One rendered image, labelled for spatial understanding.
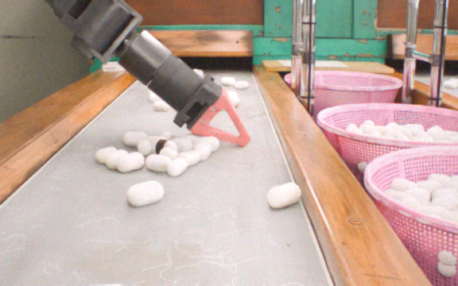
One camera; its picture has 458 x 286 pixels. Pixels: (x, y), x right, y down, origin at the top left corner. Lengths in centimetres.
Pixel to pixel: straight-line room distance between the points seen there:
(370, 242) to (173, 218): 19
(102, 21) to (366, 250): 45
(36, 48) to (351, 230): 206
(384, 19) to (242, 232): 117
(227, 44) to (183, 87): 75
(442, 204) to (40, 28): 201
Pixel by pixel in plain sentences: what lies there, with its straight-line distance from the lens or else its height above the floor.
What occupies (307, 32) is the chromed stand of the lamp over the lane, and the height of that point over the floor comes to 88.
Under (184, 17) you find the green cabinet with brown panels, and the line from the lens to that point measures 150.
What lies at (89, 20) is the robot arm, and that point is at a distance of 70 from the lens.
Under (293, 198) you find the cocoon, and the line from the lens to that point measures 51.
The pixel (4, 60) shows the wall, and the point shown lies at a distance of 241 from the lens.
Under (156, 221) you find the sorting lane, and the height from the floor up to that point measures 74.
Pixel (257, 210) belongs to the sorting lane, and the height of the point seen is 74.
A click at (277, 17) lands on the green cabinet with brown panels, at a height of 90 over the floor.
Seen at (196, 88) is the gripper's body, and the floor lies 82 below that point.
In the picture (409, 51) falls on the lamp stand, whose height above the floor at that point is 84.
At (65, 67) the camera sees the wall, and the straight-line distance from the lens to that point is 234.
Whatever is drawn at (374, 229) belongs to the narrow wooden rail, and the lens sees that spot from 42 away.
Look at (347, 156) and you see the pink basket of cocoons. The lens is 73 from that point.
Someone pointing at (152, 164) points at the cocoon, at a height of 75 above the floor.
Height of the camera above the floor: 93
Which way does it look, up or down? 15 degrees down
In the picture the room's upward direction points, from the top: straight up
